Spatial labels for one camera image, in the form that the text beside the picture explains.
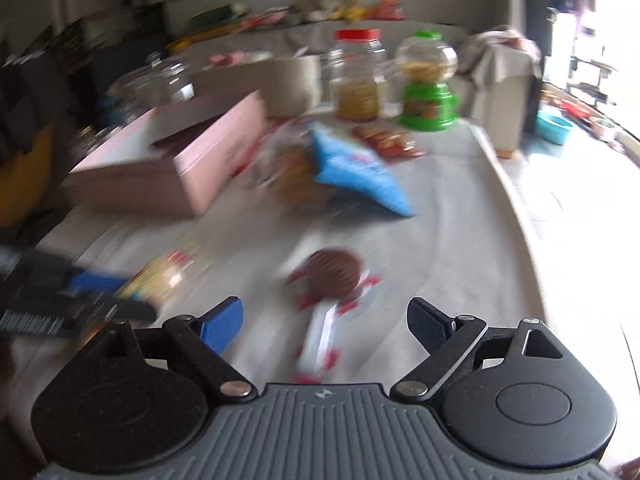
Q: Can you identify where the yellow snack packet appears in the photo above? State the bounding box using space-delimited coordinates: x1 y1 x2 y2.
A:
117 249 213 311

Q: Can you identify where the beige box lid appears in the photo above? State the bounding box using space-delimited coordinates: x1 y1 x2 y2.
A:
192 54 323 118

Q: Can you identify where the clear glass jar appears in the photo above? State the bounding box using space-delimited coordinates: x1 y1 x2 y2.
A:
107 52 196 126

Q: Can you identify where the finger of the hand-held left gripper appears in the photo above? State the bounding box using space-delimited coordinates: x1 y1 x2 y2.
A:
65 294 159 334
20 250 128 301

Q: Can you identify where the round chocolate cookie packet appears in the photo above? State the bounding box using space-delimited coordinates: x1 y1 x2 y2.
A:
287 247 383 317

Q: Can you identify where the green candy dispenser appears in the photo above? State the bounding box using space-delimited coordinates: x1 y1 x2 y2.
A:
395 30 461 132

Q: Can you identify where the red-lid plastic jar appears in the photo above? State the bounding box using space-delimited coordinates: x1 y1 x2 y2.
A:
327 29 390 122

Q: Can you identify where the orange packet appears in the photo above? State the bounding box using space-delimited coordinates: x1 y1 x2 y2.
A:
367 0 406 21

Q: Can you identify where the metal rack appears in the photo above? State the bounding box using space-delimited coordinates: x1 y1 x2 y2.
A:
550 10 621 106

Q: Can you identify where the yellow cushion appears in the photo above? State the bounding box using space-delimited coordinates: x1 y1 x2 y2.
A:
0 125 53 226

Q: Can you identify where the blue snack bag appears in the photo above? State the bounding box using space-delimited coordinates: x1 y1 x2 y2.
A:
307 122 417 219

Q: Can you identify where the green flat item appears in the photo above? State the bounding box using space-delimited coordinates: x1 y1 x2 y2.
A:
190 4 248 28

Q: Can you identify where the crumpled blanket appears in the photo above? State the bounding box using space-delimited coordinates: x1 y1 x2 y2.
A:
457 25 543 91

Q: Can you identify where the grey covered sofa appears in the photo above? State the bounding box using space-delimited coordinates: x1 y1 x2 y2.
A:
170 20 543 153

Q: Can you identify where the transparent snack packet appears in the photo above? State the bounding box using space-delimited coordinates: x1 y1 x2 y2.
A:
245 120 341 211

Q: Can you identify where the long red snack packet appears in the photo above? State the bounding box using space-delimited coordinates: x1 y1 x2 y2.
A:
292 300 346 386

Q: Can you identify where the small red snack packet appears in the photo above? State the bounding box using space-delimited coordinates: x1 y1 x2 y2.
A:
351 122 428 160

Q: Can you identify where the large pink cardboard box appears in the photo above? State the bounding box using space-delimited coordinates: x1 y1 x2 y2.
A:
62 89 267 219

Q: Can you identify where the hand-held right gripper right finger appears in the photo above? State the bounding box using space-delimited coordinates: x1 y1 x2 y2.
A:
390 297 565 402

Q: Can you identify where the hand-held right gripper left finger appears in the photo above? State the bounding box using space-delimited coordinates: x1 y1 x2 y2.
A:
85 296 257 401

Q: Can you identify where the grey tablecloth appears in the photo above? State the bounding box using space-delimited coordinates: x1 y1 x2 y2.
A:
10 110 551 480

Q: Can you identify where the teal plastic basin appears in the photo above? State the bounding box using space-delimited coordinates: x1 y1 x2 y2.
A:
536 111 576 146

